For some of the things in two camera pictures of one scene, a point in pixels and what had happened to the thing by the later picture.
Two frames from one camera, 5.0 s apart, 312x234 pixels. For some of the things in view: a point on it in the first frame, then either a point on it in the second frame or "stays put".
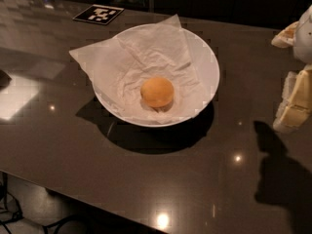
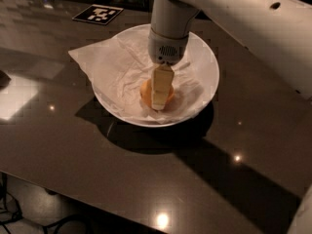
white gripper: x=304 y=36 → x=166 y=48
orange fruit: x=157 y=92 stays put
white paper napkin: x=118 y=67 stays put
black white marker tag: x=98 y=14 stays put
